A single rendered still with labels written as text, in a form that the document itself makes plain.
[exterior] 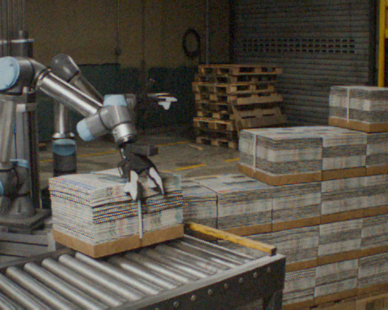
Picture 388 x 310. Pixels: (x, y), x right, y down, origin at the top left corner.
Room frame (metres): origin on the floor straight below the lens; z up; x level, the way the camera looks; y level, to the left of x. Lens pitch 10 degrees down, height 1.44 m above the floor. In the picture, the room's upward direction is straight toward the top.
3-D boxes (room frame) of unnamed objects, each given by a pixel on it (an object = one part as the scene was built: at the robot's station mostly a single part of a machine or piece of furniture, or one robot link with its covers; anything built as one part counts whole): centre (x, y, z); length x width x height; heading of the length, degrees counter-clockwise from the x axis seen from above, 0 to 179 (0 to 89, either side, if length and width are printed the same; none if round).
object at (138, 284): (1.67, 0.22, 0.77); 0.47 x 0.05 x 0.05; 42
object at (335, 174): (3.01, -0.73, 0.86); 0.38 x 0.29 x 0.04; 22
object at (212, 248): (1.92, -0.07, 0.77); 0.47 x 0.05 x 0.05; 42
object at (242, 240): (1.97, -0.14, 0.81); 0.43 x 0.03 x 0.02; 42
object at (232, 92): (9.65, -0.83, 0.65); 1.33 x 0.94 x 1.30; 136
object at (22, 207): (2.20, 0.69, 0.87); 0.15 x 0.15 x 0.10
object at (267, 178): (2.90, -0.46, 0.86); 0.38 x 0.29 x 0.04; 21
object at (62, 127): (2.82, 0.62, 1.19); 0.15 x 0.12 x 0.55; 14
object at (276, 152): (2.90, -0.46, 0.95); 0.38 x 0.29 x 0.23; 21
